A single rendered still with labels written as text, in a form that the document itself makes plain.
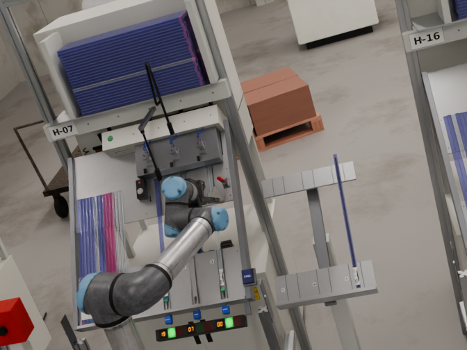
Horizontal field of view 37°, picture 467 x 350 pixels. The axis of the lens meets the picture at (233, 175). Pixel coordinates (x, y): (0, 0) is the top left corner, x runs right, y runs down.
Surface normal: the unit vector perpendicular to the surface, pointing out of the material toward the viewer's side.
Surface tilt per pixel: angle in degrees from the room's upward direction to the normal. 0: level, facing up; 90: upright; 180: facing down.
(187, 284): 45
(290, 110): 90
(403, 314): 0
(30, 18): 90
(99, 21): 90
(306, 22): 90
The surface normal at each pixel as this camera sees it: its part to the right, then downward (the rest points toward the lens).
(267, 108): 0.18, 0.34
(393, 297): -0.29, -0.88
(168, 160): -0.29, -0.33
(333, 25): -0.07, 0.41
